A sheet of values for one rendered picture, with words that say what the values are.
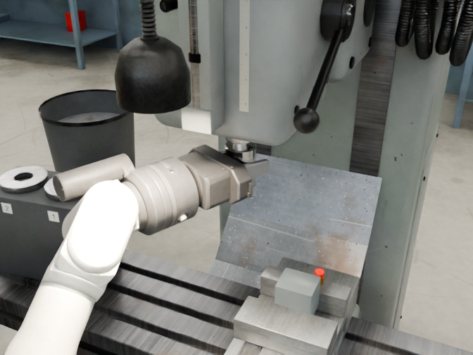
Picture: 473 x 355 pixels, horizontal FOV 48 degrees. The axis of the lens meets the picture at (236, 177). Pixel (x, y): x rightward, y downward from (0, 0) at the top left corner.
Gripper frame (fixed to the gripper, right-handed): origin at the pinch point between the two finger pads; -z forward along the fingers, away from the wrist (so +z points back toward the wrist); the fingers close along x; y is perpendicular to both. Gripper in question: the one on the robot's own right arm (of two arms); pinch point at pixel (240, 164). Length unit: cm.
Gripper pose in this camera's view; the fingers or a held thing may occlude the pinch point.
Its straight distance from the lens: 79.0
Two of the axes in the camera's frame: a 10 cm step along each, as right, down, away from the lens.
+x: -6.5, -3.7, 6.7
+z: -7.6, 3.0, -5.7
